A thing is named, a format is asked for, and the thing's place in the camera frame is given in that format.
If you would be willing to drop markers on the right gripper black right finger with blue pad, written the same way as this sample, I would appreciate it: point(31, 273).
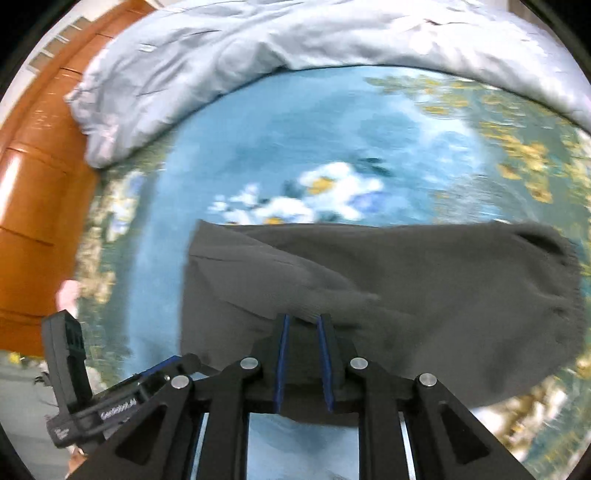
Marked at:
point(408, 428)

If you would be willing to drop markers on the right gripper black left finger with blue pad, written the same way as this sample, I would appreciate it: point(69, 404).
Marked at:
point(196, 427)

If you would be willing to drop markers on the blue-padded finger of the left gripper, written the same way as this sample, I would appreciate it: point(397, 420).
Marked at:
point(166, 365)

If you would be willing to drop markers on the dark grey sweatpants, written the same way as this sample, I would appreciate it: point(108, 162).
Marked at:
point(491, 309)

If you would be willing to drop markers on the person's left hand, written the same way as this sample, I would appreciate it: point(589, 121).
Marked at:
point(67, 297)

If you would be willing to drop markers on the teal floral bed blanket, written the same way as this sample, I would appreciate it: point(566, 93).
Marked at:
point(367, 146)

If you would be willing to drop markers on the light blue floral duvet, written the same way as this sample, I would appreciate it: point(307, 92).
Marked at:
point(180, 58)

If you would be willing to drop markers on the orange wooden bed frame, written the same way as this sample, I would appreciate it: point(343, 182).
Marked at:
point(46, 186)

